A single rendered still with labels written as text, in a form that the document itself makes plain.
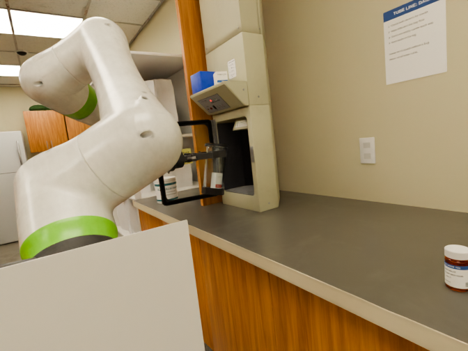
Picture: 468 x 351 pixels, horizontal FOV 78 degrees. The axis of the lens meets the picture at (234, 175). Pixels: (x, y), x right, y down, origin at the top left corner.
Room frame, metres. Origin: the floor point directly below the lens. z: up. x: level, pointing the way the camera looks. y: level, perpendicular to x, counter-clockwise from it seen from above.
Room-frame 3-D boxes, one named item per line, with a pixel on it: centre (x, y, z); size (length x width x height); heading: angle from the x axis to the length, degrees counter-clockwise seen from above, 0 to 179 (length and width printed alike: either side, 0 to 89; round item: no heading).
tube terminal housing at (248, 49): (1.46, -0.12, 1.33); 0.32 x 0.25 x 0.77; 33
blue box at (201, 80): (1.44, 0.09, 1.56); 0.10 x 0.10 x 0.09; 33
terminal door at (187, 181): (1.44, 0.22, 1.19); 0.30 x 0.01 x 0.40; 116
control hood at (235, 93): (1.36, 0.04, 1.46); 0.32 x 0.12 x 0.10; 33
